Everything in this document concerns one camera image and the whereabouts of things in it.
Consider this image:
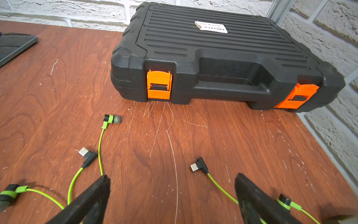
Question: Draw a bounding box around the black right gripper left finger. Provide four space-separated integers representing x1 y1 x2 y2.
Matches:
48 175 111 224

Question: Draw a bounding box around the green earphone cable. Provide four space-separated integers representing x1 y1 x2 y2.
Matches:
190 157 322 224
0 114 123 211

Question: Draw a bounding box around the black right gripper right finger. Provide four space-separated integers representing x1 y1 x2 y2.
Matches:
235 173 300 224

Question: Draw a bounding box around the dark phone near case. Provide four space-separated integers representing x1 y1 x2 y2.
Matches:
1 33 38 67

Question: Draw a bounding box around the black plastic tool case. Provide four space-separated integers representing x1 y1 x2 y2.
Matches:
111 2 346 113

